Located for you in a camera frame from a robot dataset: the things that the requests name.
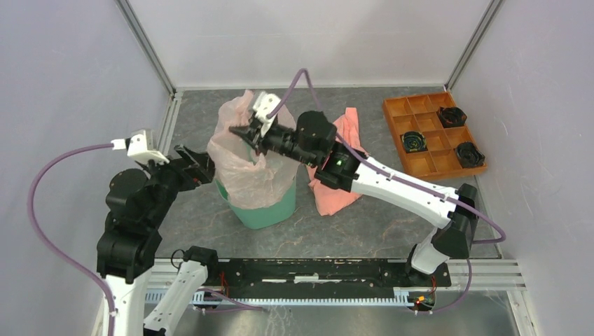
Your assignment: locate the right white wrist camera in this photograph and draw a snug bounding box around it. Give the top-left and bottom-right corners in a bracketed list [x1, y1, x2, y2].
[251, 91, 281, 137]

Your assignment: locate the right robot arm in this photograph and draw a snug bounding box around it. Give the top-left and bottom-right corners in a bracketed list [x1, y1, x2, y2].
[228, 111, 478, 286]

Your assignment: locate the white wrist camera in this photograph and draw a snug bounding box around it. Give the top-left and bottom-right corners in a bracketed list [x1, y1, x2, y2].
[251, 91, 281, 137]
[110, 129, 170, 166]

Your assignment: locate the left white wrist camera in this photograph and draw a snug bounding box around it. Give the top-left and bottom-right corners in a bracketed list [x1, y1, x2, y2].
[110, 129, 170, 166]

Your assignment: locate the salmon pink cloth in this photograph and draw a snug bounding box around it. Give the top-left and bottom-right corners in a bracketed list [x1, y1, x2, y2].
[306, 107, 368, 216]

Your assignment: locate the translucent pink plastic trash bag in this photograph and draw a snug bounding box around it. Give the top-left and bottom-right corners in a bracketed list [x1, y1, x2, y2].
[207, 90, 299, 209]

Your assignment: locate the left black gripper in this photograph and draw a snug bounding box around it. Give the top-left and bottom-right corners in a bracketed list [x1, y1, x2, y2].
[138, 141, 219, 225]

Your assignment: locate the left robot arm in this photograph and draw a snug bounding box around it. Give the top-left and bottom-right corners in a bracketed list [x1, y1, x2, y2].
[97, 145, 220, 335]

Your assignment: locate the right corner aluminium post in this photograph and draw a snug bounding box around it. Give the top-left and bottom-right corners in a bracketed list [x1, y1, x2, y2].
[443, 0, 505, 91]

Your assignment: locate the corner aluminium post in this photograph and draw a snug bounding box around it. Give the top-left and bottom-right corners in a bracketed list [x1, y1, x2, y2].
[115, 0, 177, 97]
[443, 0, 505, 91]

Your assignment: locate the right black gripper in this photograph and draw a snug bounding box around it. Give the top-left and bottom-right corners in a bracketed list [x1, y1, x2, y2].
[230, 115, 318, 168]

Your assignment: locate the orange compartment tray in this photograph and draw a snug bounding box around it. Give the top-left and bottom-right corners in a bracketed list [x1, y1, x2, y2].
[382, 92, 488, 181]

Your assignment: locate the left corner aluminium post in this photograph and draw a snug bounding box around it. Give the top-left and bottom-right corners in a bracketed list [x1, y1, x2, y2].
[115, 0, 177, 97]

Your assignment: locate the black green bag roll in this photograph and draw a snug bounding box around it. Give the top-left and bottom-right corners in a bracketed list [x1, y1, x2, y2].
[401, 131, 427, 153]

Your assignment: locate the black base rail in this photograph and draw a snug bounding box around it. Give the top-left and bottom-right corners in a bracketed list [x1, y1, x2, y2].
[204, 258, 452, 307]

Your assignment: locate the black bag roll right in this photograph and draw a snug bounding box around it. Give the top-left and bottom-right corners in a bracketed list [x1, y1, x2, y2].
[455, 141, 485, 169]

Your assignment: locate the green plastic trash bin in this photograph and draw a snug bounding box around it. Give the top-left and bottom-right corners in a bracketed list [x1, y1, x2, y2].
[214, 154, 299, 230]

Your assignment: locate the black bag roll top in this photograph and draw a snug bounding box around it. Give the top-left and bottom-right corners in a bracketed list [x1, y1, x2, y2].
[437, 106, 467, 129]

